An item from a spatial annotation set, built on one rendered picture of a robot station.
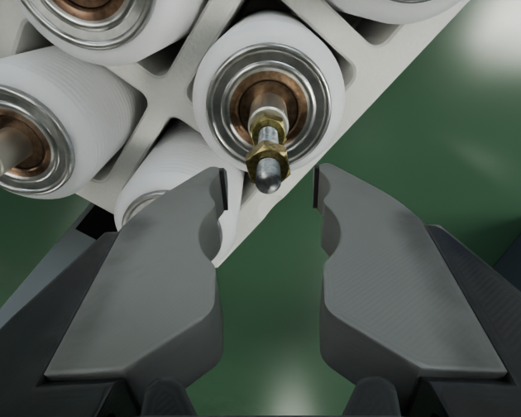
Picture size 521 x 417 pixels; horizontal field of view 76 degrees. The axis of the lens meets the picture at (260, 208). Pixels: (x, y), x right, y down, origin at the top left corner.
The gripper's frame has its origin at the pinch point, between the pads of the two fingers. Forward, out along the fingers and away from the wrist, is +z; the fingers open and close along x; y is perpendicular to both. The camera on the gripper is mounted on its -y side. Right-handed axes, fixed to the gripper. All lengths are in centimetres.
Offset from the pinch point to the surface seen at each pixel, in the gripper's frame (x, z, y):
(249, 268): -5, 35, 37
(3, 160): -15.6, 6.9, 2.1
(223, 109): -2.7, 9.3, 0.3
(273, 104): 0.2, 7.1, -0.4
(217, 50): -2.8, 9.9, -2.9
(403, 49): 10.0, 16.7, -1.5
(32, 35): -18.6, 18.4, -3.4
